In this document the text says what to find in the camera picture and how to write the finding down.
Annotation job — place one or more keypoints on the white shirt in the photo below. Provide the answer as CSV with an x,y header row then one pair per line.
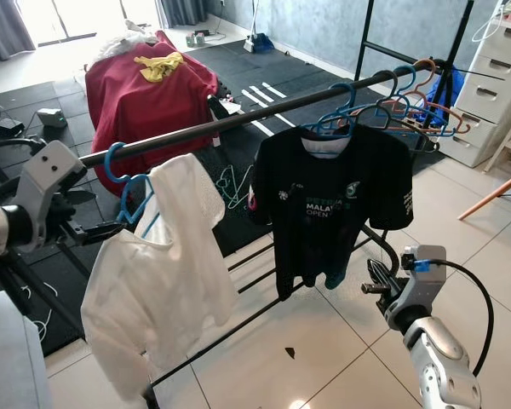
x,y
153,290

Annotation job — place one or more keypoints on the orange clothes hanger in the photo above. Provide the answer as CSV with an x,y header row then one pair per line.
x,y
426,60

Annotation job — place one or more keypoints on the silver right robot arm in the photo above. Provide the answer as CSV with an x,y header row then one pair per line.
x,y
447,366

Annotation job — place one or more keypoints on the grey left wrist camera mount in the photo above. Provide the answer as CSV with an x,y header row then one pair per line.
x,y
55,183

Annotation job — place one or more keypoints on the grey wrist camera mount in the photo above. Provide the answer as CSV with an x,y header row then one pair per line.
x,y
55,183
426,285

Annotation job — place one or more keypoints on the black power adapter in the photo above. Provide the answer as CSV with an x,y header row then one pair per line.
x,y
8,128

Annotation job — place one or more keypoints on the grey curtain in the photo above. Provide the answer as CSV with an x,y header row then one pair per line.
x,y
183,10
0,25

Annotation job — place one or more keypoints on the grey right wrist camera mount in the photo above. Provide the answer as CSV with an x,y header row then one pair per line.
x,y
426,285

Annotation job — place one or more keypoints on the blue bag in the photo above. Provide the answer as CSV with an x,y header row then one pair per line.
x,y
451,94

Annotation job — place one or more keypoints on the red cloth cover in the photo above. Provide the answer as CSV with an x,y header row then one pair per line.
x,y
145,119

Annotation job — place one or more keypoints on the white drawer cabinet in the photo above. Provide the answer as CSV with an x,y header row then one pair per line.
x,y
490,85

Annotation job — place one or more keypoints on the white tape strip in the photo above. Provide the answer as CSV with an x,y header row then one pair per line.
x,y
262,95
251,100
274,90

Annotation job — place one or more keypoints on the blue and white floor device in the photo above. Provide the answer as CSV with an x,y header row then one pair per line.
x,y
258,43

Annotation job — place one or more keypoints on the black printed T-shirt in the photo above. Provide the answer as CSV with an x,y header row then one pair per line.
x,y
358,170

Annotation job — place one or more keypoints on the small grey box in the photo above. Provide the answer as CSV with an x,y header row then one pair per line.
x,y
51,118

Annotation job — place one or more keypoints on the white chair wooden legs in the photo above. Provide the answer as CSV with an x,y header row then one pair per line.
x,y
494,193

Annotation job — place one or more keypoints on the black metal clothes rack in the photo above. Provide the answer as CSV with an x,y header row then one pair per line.
x,y
204,125

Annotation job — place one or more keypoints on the yellow cloth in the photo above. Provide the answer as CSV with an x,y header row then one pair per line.
x,y
160,66

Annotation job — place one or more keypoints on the white fluffy cloth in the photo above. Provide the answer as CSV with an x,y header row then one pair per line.
x,y
119,44

